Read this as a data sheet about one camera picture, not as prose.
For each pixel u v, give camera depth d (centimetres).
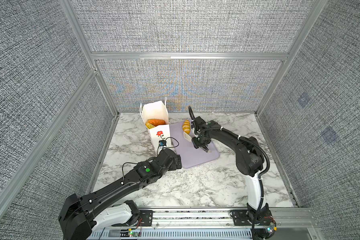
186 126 106
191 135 94
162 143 69
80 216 39
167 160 56
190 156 94
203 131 71
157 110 92
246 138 57
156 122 94
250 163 55
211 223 73
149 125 88
